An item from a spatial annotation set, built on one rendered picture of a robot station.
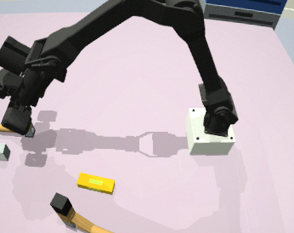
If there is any yellow rectangular block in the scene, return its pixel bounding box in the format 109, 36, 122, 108
77, 173, 115, 194

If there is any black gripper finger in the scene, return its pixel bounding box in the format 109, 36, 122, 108
8, 101, 15, 107

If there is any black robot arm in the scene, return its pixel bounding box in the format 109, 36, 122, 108
0, 0, 239, 137

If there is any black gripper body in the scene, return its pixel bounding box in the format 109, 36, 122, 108
1, 68, 46, 135

